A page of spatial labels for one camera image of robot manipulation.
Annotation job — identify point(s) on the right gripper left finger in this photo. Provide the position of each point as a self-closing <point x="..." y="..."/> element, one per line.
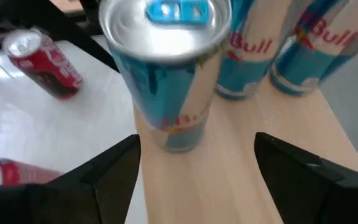
<point x="57" y="202"/>

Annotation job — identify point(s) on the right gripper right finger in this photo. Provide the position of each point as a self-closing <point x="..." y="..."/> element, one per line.
<point x="322" y="196"/>

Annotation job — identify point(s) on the red Fanta can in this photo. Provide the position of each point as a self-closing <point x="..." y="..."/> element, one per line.
<point x="20" y="172"/>

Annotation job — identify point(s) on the red and black Coca-Cola can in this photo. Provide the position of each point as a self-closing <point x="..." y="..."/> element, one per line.
<point x="48" y="68"/>

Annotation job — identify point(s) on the blue silver Red Bull can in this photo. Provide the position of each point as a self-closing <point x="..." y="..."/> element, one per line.
<point x="309" y="62"/>
<point x="250" y="71"/>
<point x="166" y="93"/>

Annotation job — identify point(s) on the wooden shelf with black legs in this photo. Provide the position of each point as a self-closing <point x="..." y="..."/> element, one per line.
<point x="222" y="174"/>

